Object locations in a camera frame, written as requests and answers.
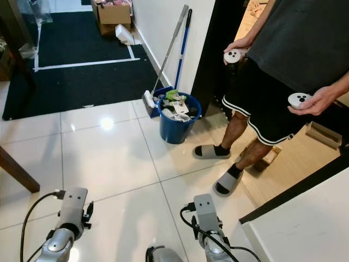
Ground person left leg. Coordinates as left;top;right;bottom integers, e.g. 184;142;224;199
233;139;273;178

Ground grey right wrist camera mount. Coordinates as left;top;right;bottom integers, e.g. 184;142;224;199
194;194;219;233

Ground person left hand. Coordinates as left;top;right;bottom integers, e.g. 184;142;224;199
289;86;338;115

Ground light wooden box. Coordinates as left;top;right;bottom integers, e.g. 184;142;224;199
305;121;343;149

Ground white crumpled paper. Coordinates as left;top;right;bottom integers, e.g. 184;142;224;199
169;103;191;116

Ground blue long handled dustpan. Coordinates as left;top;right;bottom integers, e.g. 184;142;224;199
150;9;193;118

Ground brown cardboard box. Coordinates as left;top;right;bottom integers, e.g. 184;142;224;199
92;0;133;38

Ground white round handheld controller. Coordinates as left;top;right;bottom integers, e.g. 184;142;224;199
288;93;313;109
224;49;246;64

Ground person leg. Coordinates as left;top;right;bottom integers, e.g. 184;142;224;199
233;139;273;178
218;109;251;156

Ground white plastic container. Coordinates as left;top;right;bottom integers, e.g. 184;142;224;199
115;25;136;46

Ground green white wrapper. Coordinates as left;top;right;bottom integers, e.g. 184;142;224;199
165;89;186;103

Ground black floor mat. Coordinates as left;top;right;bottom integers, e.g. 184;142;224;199
3;11;156;121

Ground person right leg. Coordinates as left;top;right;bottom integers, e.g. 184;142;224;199
218;109;251;156

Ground black door frame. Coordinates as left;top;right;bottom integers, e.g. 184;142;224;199
191;0;249;115

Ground dark wooden table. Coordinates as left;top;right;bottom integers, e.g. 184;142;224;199
0;0;41;193

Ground wooden step block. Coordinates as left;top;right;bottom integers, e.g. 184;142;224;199
239;136;281;172

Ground person right hand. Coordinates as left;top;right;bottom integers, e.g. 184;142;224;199
225;37;254;56

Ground grey slipper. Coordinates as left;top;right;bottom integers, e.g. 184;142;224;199
214;168;245;197
192;144;231;160

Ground grey t-shirt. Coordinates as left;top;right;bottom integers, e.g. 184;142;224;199
246;0;349;96

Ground white counter black edge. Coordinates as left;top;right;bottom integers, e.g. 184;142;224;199
239;153;349;262

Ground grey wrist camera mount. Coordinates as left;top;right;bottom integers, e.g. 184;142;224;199
61;187;89;241
194;194;219;233

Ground blue plastic bucket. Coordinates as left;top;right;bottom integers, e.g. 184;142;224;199
158;92;202;145

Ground black shorts white stripes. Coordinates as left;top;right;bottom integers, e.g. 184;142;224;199
222;57;349;145

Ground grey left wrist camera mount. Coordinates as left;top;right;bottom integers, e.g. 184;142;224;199
61;187;89;241

